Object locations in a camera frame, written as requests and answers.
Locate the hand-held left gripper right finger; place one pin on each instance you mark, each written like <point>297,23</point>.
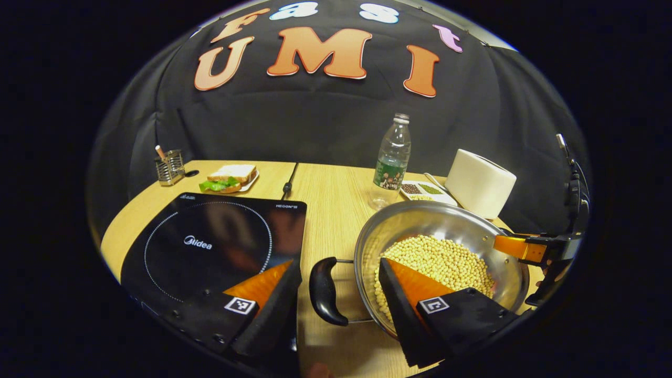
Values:
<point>401,315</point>

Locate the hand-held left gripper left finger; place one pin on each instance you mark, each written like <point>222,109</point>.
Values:
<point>278,310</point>

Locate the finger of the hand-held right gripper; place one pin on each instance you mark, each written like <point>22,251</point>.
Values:
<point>551,283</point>
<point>520,247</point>

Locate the black induction cooktop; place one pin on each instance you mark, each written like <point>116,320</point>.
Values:
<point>210,262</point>

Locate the stainless steel pot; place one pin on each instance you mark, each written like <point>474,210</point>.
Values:
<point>436,220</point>

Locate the pile of soybeans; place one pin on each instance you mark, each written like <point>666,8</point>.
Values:
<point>446,257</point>

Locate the white toaster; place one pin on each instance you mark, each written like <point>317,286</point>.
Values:
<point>478,184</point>

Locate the white divided plate with beans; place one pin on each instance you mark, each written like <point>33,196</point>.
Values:
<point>420,189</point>

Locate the clear plastic bottle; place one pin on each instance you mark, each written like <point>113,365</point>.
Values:
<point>391,173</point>

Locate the sandwich with lettuce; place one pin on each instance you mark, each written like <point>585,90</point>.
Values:
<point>233,172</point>

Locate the black backdrop cloth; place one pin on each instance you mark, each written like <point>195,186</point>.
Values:
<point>315,121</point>

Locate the small wooden stick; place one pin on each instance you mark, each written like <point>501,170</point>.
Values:
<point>160,153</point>

